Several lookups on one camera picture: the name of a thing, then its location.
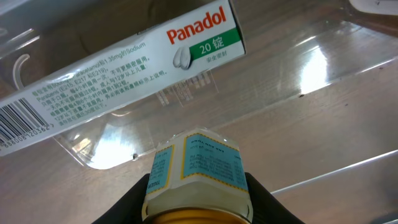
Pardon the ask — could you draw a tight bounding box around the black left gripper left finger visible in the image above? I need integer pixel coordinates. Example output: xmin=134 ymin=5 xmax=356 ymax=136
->
xmin=93 ymin=174 xmax=150 ymax=224

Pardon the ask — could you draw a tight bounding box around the white Panadol medicine box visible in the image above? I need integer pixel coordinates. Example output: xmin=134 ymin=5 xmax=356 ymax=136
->
xmin=1 ymin=0 xmax=246 ymax=155

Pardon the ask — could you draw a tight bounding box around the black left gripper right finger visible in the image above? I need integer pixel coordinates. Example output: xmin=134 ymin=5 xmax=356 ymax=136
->
xmin=245 ymin=172 xmax=304 ymax=224

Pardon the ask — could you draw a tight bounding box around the clear plastic container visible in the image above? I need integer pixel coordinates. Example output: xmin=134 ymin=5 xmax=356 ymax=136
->
xmin=0 ymin=0 xmax=398 ymax=224

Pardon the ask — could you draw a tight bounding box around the small gold-lidded jar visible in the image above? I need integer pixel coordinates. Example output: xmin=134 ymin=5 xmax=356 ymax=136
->
xmin=142 ymin=128 xmax=254 ymax=223

